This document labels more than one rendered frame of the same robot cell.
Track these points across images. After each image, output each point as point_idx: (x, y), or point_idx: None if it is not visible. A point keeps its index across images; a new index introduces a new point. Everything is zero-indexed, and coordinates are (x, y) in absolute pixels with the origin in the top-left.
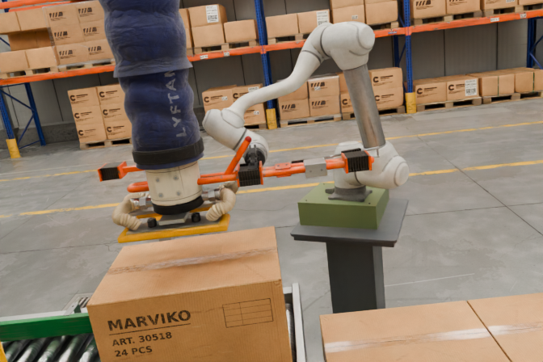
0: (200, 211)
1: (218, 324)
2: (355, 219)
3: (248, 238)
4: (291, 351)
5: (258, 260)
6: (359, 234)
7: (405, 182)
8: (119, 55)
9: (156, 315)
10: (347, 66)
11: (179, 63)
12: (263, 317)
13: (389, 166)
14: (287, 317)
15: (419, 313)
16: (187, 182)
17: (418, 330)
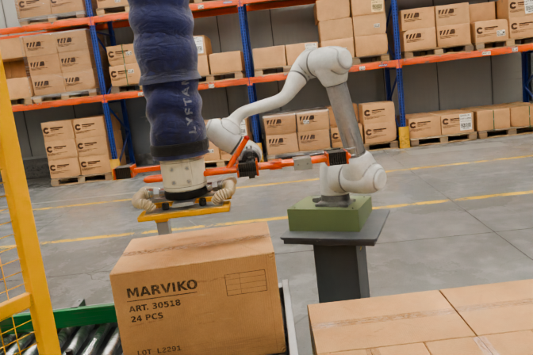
0: None
1: (220, 292)
2: (339, 223)
3: (244, 229)
4: None
5: (254, 242)
6: (343, 235)
7: (383, 186)
8: (145, 67)
9: (168, 284)
10: (329, 83)
11: (193, 74)
12: (258, 287)
13: (369, 171)
14: None
15: (396, 299)
16: (195, 172)
17: (394, 311)
